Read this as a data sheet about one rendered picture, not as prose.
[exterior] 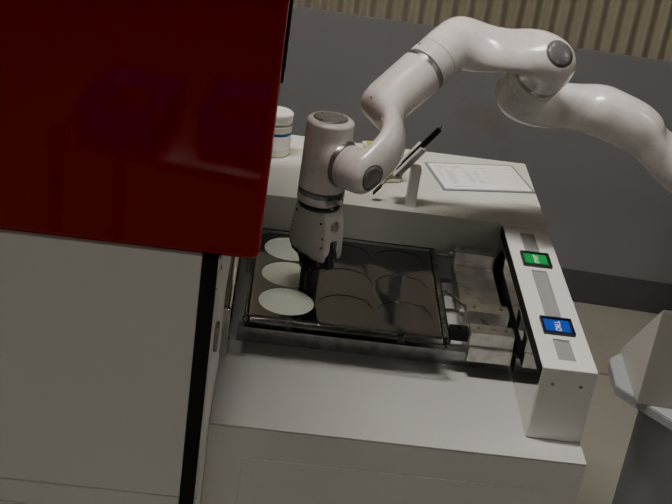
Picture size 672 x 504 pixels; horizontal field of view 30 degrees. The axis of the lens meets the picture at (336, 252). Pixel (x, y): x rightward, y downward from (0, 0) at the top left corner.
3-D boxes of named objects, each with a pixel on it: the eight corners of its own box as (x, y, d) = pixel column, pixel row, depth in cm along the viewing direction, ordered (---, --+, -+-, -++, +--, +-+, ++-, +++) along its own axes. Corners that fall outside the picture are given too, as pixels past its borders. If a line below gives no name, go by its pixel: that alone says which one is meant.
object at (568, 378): (526, 437, 211) (543, 367, 205) (489, 285, 261) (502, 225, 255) (580, 444, 212) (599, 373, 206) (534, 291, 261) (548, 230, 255)
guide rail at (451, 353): (236, 340, 227) (237, 325, 226) (236, 334, 229) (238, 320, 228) (507, 371, 230) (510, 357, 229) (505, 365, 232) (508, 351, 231)
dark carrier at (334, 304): (248, 317, 221) (248, 314, 220) (259, 233, 251) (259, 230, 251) (441, 339, 223) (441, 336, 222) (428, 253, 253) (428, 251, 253)
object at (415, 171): (387, 205, 255) (397, 145, 249) (386, 198, 258) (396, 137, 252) (417, 209, 255) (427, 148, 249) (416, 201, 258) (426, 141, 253)
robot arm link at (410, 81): (475, 108, 228) (363, 210, 216) (409, 80, 237) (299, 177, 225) (468, 70, 221) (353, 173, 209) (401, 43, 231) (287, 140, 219)
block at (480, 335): (468, 345, 225) (471, 331, 224) (466, 336, 228) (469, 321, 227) (512, 350, 225) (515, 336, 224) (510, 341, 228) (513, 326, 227)
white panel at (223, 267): (179, 497, 185) (202, 256, 167) (223, 253, 258) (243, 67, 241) (200, 499, 185) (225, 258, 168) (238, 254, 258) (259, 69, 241)
